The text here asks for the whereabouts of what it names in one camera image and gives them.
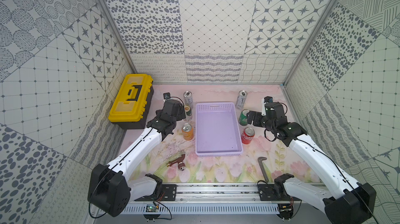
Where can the yellow black toolbox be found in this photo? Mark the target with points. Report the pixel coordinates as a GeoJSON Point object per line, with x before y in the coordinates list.
{"type": "Point", "coordinates": [132, 104]}

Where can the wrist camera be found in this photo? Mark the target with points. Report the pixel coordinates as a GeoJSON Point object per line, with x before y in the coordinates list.
{"type": "Point", "coordinates": [265, 101]}
{"type": "Point", "coordinates": [166, 96]}

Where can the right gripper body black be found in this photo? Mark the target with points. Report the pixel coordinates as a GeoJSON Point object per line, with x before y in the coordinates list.
{"type": "Point", "coordinates": [268, 124]}

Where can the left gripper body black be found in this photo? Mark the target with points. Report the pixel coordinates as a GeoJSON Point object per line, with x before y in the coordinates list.
{"type": "Point", "coordinates": [176, 109]}

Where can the grey pry bar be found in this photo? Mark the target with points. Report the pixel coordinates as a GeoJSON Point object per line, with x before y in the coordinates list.
{"type": "Point", "coordinates": [261, 164]}

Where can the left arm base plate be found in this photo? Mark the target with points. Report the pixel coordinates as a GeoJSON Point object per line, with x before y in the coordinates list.
{"type": "Point", "coordinates": [166, 192]}

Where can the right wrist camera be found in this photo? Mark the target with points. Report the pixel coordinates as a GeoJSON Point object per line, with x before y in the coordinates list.
{"type": "Point", "coordinates": [265, 101]}

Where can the red cola can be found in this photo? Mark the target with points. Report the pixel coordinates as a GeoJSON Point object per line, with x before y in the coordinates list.
{"type": "Point", "coordinates": [247, 135]}

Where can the lilac plastic basket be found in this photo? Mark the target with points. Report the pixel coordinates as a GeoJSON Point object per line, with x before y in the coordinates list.
{"type": "Point", "coordinates": [217, 130]}

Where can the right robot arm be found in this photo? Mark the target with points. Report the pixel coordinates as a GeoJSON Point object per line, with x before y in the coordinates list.
{"type": "Point", "coordinates": [346, 201]}

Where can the green circuit board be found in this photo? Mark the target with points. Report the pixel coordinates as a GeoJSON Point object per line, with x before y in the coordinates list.
{"type": "Point", "coordinates": [151, 212]}

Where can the maroon drill chuck tool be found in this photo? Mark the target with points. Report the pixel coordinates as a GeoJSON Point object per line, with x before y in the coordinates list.
{"type": "Point", "coordinates": [177, 159]}

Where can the aluminium rail frame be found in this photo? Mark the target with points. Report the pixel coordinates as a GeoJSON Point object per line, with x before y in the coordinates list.
{"type": "Point", "coordinates": [247, 192]}

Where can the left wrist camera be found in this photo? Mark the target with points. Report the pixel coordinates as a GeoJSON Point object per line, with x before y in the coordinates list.
{"type": "Point", "coordinates": [166, 96]}

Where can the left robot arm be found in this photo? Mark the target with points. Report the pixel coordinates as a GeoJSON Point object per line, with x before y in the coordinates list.
{"type": "Point", "coordinates": [110, 189]}

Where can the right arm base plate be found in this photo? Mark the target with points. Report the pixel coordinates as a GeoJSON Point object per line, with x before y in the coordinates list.
{"type": "Point", "coordinates": [266, 193]}

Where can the green soda can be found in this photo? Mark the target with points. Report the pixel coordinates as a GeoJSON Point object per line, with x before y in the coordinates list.
{"type": "Point", "coordinates": [243, 119]}

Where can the white Monster can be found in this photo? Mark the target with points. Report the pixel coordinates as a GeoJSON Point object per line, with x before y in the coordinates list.
{"type": "Point", "coordinates": [188, 98]}
{"type": "Point", "coordinates": [240, 102]}

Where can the green white tea can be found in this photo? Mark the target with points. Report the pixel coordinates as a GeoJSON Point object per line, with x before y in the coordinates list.
{"type": "Point", "coordinates": [188, 113]}

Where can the black connector box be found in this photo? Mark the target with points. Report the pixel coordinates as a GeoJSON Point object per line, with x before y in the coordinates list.
{"type": "Point", "coordinates": [286, 211]}

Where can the orange drink can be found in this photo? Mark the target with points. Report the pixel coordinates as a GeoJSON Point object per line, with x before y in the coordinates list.
{"type": "Point", "coordinates": [187, 132]}

